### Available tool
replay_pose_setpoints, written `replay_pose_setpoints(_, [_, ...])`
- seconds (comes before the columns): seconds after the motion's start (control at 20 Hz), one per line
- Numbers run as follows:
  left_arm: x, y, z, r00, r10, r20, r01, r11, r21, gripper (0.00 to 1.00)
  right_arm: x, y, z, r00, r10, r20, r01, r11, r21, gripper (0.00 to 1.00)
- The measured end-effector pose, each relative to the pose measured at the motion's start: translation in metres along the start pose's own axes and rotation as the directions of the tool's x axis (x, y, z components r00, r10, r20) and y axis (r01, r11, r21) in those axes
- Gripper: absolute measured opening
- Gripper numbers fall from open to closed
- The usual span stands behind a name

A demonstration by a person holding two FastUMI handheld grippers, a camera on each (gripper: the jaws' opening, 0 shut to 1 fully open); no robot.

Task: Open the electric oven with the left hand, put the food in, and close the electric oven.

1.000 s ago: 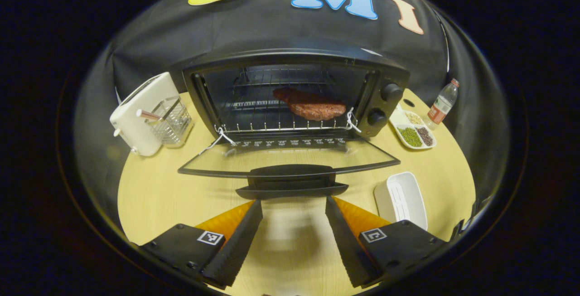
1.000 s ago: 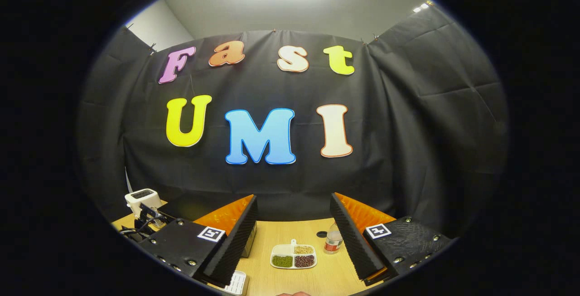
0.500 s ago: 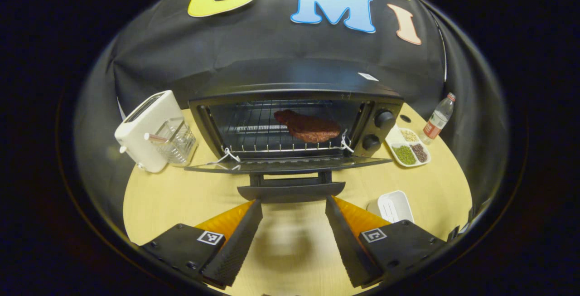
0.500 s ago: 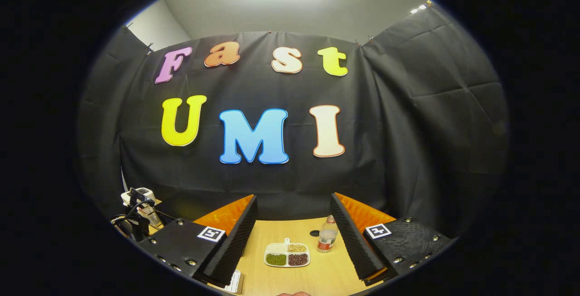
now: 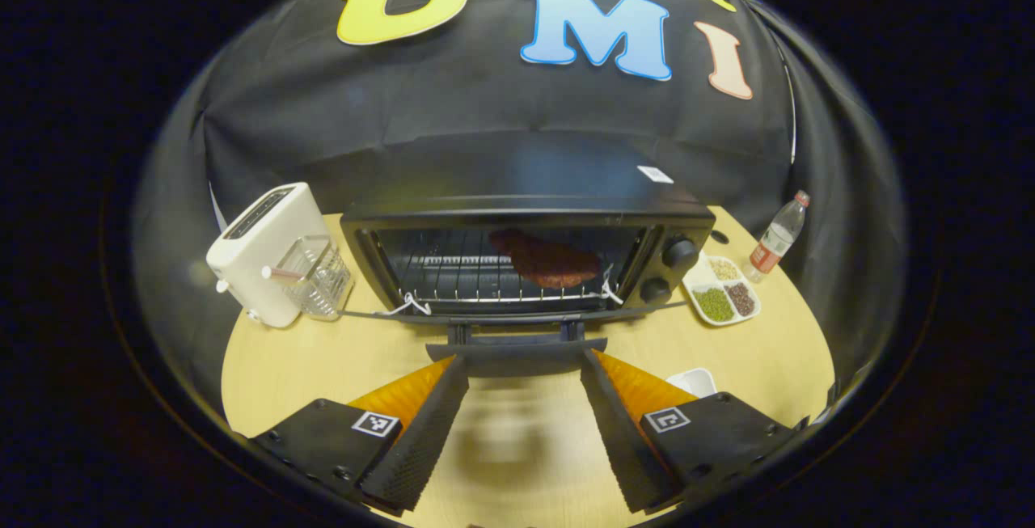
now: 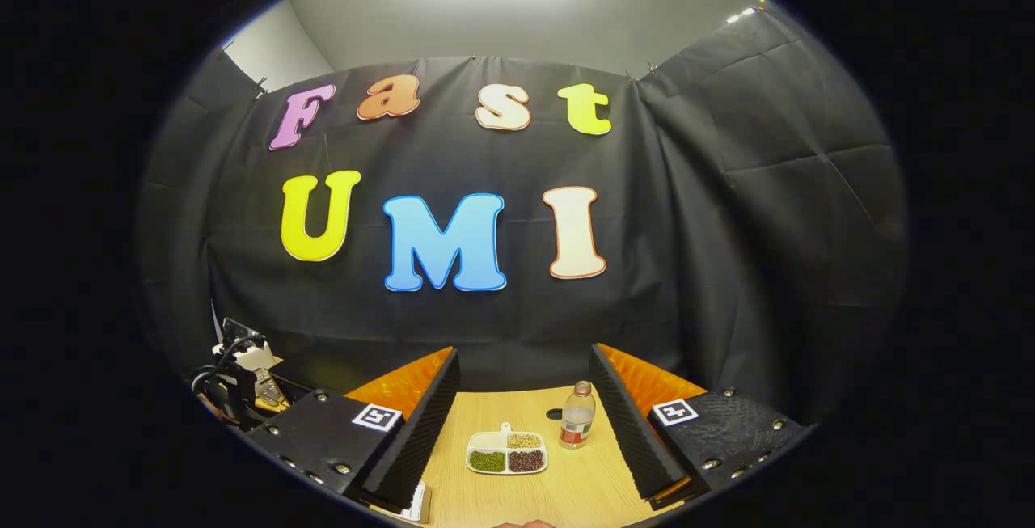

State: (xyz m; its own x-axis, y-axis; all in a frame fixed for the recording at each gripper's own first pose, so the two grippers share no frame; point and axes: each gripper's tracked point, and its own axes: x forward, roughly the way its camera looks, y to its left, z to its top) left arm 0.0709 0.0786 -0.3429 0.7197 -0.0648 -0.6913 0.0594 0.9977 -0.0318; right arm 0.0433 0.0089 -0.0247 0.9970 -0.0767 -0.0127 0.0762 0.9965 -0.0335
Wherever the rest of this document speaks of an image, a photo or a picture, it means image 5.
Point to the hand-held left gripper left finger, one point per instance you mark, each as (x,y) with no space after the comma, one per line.
(420,439)

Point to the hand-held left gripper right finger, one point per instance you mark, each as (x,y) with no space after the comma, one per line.
(618,439)

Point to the red raw steak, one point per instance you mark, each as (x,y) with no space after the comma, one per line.
(550,261)

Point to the black electric oven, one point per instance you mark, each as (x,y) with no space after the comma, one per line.
(517,176)

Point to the small white dish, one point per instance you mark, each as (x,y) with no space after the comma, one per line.
(695,382)

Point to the white divided bean plate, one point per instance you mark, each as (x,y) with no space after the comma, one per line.
(703,285)

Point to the white toaster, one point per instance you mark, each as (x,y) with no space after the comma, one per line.
(255,261)

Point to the red label plastic bottle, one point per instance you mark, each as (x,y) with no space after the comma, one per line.
(772,245)

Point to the black backdrop cloth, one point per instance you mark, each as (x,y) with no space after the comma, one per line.
(323,107)

